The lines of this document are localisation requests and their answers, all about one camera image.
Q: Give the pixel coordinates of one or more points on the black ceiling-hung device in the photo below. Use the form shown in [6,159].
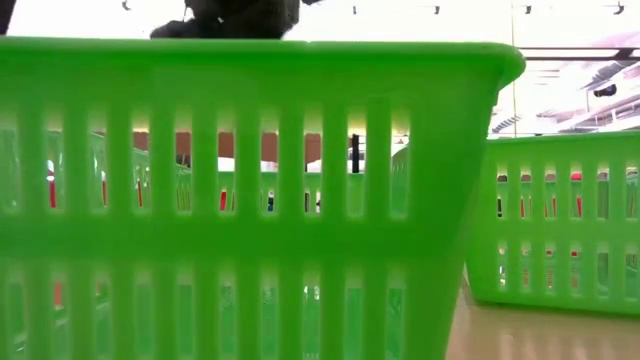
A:
[605,91]

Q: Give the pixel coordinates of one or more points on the green slotted plastic basket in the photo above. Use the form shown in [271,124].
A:
[250,75]
[550,150]

